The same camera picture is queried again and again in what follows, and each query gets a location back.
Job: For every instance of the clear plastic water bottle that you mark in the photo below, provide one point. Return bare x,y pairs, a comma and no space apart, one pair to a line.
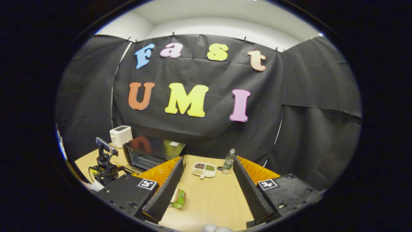
228,162

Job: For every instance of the white toaster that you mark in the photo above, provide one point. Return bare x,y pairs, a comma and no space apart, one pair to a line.
120,136

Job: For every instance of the black electric oven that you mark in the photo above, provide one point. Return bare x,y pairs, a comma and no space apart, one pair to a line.
154,148

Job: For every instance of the white divided seasoning dish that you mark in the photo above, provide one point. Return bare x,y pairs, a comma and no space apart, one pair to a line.
204,169

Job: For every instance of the sandwich with lettuce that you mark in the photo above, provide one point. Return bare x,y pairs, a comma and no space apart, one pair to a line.
179,198

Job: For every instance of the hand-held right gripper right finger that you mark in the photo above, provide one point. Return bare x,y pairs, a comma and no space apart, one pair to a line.
251,190

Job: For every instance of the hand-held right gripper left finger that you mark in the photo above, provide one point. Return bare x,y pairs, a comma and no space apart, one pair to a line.
165,190

